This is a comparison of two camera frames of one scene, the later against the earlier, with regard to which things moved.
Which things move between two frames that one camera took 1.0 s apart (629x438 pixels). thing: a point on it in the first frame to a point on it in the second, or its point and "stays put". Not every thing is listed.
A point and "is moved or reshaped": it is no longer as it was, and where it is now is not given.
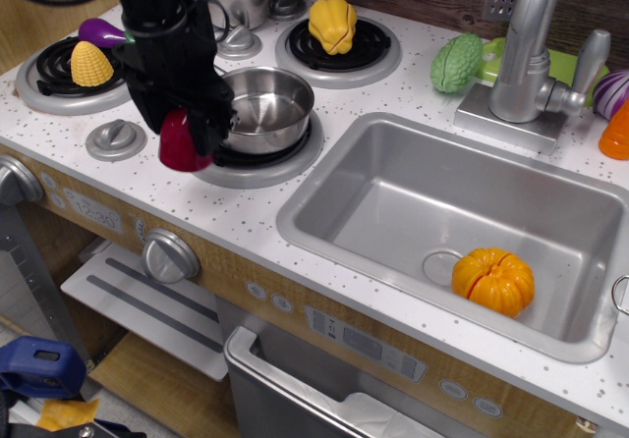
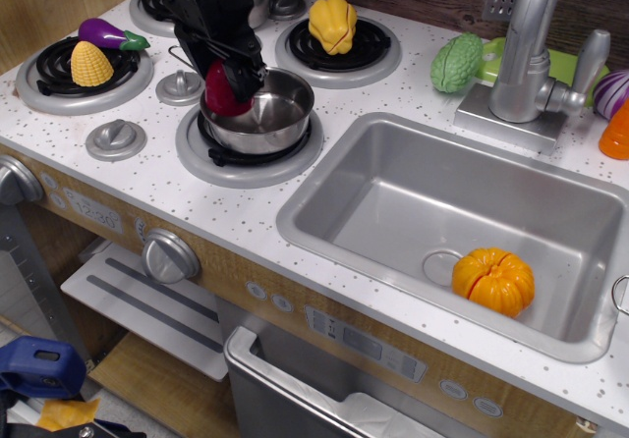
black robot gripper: [177, 67] to [217, 22]
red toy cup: [178, 145] is moved or reshaped
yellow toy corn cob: [88, 67] stays put
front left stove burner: [45, 82] stays put
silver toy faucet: [523, 105] stays put
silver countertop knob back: [287, 4] stays put
